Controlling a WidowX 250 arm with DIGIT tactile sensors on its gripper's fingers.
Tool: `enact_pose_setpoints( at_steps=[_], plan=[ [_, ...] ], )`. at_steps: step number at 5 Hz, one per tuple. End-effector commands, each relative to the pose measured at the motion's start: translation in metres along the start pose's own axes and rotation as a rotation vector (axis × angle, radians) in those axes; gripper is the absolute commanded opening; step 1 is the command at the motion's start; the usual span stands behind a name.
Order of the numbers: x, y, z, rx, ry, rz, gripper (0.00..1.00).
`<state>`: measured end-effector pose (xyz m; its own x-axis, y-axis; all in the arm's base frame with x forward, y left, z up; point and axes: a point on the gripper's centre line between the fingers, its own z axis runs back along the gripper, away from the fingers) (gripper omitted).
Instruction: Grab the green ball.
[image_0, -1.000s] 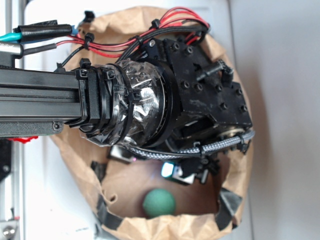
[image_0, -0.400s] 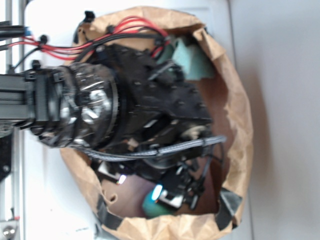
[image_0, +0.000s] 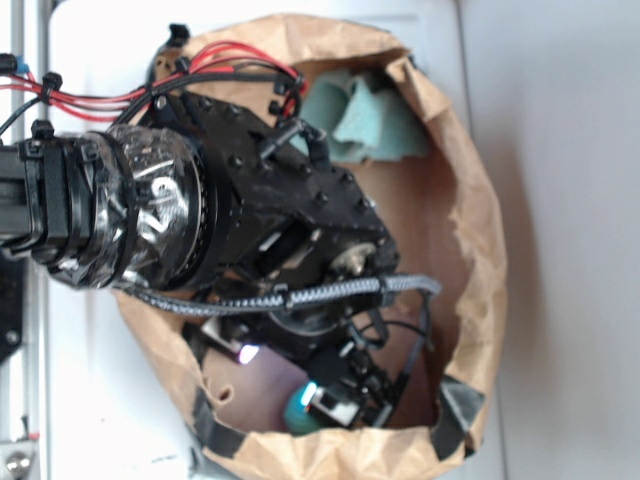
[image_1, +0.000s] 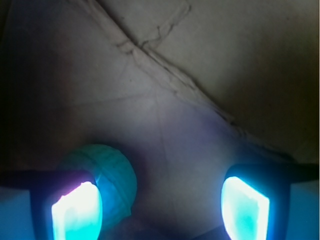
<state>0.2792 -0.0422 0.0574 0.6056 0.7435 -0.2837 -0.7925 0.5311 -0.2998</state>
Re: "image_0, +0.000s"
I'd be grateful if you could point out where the white plastic tray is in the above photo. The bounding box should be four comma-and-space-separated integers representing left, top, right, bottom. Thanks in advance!
47, 0, 506, 480

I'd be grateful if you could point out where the green dimpled ball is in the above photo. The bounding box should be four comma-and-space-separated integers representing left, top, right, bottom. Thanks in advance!
283, 382, 325, 436

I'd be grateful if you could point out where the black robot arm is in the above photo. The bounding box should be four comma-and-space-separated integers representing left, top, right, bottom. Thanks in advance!
1, 93, 401, 427

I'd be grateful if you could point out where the aluminium frame rail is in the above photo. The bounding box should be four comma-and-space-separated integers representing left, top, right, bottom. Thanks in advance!
1, 1, 54, 479

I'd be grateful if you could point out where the teal green cloth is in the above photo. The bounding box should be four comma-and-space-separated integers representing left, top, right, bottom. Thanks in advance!
301, 69, 431, 163

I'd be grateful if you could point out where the grey braided cable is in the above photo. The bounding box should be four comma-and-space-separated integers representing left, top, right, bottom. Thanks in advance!
119, 273, 444, 317

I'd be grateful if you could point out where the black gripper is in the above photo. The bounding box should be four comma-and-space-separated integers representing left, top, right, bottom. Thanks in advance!
182, 279, 400, 429

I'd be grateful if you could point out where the red and black wire bundle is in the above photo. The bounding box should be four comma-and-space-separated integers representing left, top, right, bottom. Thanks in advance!
0, 39, 309, 136

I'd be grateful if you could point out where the brown paper bag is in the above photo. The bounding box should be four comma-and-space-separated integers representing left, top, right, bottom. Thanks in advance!
117, 13, 507, 479

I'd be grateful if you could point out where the black metal bracket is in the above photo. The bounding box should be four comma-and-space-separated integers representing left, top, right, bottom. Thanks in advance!
0, 253, 27, 363

